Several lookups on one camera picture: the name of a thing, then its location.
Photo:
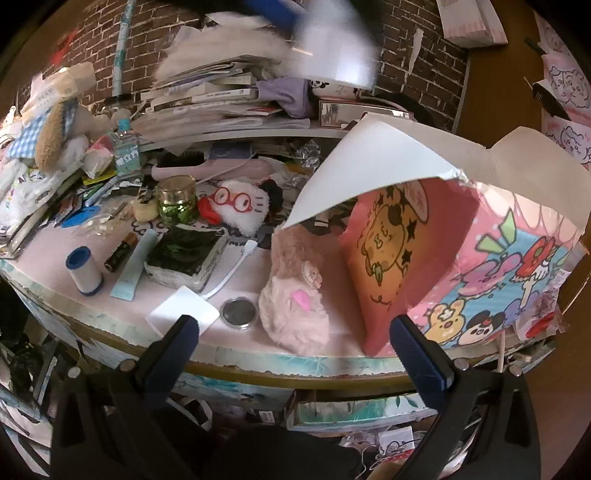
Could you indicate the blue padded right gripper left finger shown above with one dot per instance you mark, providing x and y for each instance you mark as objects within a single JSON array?
[{"x": 162, "y": 363}]

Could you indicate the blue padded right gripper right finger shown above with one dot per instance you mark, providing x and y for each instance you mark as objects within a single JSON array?
[{"x": 426, "y": 363}]

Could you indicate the light blue cream tube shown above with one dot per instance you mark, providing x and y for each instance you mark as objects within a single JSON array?
[{"x": 126, "y": 284}]

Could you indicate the black gold battery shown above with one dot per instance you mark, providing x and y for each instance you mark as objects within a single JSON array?
[{"x": 126, "y": 246}]

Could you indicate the white roll with blue cap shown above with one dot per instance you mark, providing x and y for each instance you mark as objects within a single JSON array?
[{"x": 84, "y": 271}]

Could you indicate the pink fluffy plush pouch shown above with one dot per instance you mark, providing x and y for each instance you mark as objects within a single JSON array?
[{"x": 290, "y": 304}]

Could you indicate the white plush with red glasses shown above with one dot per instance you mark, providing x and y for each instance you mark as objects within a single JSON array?
[{"x": 236, "y": 204}]

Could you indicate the yellow sponge puff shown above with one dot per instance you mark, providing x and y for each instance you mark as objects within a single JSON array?
[{"x": 145, "y": 211}]

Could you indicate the green glass jar gold lid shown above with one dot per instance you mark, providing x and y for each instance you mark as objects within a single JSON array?
[{"x": 177, "y": 200}]

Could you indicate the blue flat plastic piece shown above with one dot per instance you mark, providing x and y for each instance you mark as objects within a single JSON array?
[{"x": 80, "y": 217}]

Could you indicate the pink hair brush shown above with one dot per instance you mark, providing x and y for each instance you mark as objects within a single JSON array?
[{"x": 194, "y": 164}]

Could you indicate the black scrunchie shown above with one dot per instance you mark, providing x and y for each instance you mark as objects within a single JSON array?
[{"x": 275, "y": 194}]

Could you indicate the clear water bottle blue label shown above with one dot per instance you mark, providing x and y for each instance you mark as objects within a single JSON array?
[{"x": 125, "y": 148}]

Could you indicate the white shelf board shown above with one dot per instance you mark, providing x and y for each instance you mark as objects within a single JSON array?
[{"x": 313, "y": 132}]

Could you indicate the brown silver box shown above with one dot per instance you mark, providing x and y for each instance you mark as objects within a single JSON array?
[{"x": 339, "y": 115}]

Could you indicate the stack of books and papers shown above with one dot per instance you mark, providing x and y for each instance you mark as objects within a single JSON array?
[{"x": 215, "y": 97}]

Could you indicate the brown eared plush dog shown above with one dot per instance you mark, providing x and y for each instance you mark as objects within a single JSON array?
[{"x": 53, "y": 114}]

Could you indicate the purple cloth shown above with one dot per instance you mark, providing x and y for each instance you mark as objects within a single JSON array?
[{"x": 292, "y": 94}]

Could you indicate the panda print ceramic bowl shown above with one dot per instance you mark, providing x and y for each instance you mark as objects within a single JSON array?
[{"x": 333, "y": 91}]

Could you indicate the white fluffy fur piece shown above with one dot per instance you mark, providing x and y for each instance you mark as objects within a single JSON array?
[{"x": 192, "y": 48}]

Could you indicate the pink white paper bag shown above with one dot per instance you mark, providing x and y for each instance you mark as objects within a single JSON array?
[{"x": 471, "y": 23}]

